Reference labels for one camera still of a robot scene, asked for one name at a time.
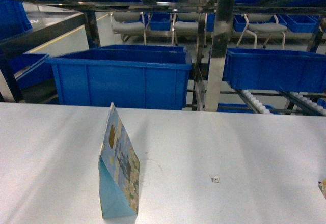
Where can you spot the grey chair left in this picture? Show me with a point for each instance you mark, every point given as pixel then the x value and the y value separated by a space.
pixel 128 24

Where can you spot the big blue bin front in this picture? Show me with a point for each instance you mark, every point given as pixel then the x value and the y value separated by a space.
pixel 129 79

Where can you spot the flower gift bag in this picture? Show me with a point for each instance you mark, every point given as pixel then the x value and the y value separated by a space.
pixel 322 187
pixel 119 170

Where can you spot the grey chair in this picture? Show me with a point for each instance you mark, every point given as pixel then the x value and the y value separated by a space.
pixel 185 24
pixel 128 24
pixel 262 23

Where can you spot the steel rack post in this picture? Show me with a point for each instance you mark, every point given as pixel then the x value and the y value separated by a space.
pixel 221 35

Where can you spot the grey chair right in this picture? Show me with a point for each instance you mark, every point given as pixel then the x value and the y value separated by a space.
pixel 262 23

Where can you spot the blue bin far left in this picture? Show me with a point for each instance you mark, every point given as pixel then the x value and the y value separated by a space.
pixel 31 69

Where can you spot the grey chair middle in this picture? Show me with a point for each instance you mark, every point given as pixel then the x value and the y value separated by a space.
pixel 185 24

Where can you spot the blue bin right shelf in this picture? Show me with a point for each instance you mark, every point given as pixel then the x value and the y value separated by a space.
pixel 280 70

